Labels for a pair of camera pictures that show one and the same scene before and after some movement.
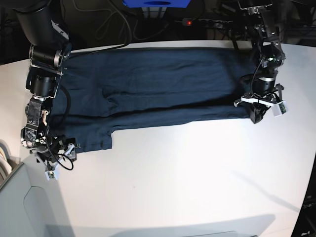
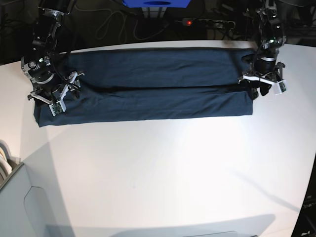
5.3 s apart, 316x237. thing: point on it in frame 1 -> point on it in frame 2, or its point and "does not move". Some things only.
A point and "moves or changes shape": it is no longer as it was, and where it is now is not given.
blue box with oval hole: (156, 3) does not move
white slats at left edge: (7, 162) does not move
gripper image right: (264, 93) -> (267, 71)
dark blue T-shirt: (99, 91) moves or changes shape
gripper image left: (54, 153) -> (55, 92)
